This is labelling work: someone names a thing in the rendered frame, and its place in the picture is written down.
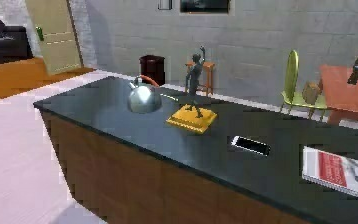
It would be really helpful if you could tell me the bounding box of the red and white magazine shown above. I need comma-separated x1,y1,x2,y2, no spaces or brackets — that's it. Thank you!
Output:
301,145,358,202

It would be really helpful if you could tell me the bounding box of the dark sofa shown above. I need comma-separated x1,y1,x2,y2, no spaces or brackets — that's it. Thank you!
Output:
0,17,34,67

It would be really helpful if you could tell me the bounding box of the green chair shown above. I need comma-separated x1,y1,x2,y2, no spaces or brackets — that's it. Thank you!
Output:
279,49,328,122

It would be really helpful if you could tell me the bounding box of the dark red waste bin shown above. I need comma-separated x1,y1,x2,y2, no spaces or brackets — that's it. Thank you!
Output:
139,54,166,87

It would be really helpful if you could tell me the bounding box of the brown paper bag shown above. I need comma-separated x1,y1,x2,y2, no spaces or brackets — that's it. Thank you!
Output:
301,80,322,106

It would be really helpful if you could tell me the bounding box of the dark framed wall picture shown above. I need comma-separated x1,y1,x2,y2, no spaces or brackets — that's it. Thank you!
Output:
179,0,235,16

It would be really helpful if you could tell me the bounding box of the black-topped wooden kitchen counter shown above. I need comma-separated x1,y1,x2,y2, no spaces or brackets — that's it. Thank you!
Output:
33,76,358,224

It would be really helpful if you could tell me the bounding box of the black mobile phone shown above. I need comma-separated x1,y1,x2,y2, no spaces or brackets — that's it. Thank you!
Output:
230,135,272,157

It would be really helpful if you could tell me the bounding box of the beige room door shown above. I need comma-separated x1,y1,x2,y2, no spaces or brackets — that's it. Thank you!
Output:
24,0,85,76

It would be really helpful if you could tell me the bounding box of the orange dining table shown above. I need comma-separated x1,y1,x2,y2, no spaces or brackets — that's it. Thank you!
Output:
318,64,358,126

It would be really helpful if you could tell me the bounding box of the grey statuette on yellow base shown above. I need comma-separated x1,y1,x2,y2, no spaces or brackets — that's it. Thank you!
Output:
165,45,219,135

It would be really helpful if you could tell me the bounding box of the small orange wooden stool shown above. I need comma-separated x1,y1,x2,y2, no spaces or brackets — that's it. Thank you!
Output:
184,60,216,97

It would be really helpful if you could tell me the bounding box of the dark bottle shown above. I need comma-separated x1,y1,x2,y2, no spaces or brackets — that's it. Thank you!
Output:
346,49,358,86

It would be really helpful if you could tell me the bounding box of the small framed wall picture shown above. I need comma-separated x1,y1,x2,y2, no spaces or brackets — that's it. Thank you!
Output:
157,0,173,11

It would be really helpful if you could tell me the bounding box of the silver kettle with orange handle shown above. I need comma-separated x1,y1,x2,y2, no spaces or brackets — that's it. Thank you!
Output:
126,74,163,115

